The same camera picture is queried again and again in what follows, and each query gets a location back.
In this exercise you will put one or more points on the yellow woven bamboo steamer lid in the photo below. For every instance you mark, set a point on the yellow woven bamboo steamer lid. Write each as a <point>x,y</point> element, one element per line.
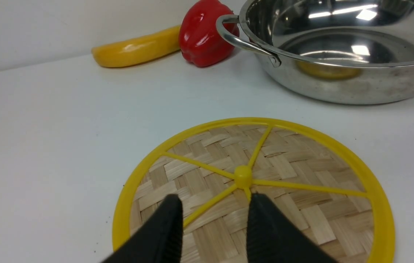
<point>328,193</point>

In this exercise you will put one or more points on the stainless steel two-handled pot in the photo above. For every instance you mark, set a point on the stainless steel two-handled pot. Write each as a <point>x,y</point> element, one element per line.
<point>358,52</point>

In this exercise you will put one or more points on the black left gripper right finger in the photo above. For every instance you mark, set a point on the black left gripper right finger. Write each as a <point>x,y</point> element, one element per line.
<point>272,238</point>

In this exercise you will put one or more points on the yellow banana-shaped squash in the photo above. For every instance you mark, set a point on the yellow banana-shaped squash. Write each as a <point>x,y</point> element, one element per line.
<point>138,50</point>

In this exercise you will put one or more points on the red bell pepper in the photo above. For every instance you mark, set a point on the red bell pepper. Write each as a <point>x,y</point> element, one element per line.
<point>199,41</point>

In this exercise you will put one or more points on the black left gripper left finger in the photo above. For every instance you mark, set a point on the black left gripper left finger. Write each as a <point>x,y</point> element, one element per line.
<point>159,240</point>

